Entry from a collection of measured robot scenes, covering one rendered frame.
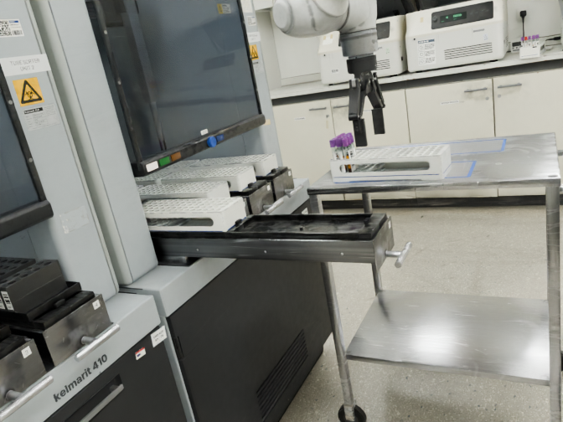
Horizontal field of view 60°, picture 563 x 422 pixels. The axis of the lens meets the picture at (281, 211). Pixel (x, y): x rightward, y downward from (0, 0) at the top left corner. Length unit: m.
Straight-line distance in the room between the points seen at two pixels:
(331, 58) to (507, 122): 1.18
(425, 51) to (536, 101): 0.70
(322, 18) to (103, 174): 0.58
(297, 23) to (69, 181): 0.57
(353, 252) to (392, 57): 2.42
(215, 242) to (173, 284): 0.14
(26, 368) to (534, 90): 2.89
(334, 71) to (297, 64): 0.83
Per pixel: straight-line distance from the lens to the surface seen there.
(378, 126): 1.39
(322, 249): 1.01
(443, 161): 1.26
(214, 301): 1.30
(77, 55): 1.14
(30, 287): 1.01
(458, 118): 3.28
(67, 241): 1.07
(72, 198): 1.08
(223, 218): 1.13
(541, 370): 1.51
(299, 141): 3.62
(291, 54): 4.24
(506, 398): 1.85
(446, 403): 1.82
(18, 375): 0.94
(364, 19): 1.25
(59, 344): 0.97
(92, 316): 1.01
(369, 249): 0.98
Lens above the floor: 1.18
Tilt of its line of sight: 18 degrees down
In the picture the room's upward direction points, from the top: 11 degrees counter-clockwise
